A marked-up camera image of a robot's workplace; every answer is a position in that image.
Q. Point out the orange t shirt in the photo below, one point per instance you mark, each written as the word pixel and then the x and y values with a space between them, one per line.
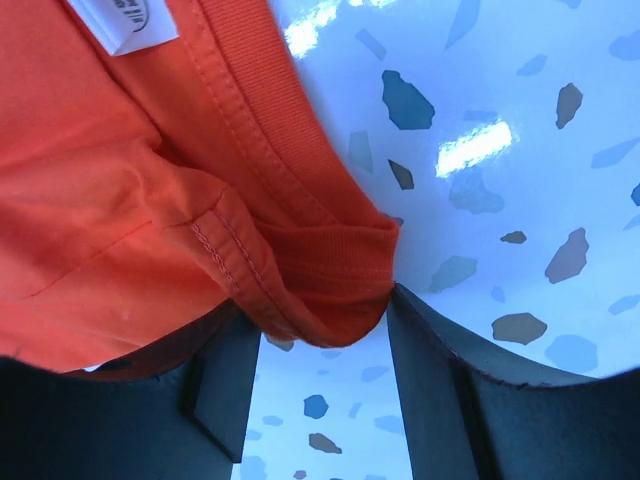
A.
pixel 141 191

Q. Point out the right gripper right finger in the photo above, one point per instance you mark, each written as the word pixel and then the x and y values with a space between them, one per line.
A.
pixel 473 410

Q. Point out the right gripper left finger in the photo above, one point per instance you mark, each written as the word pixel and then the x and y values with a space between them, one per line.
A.
pixel 175 409

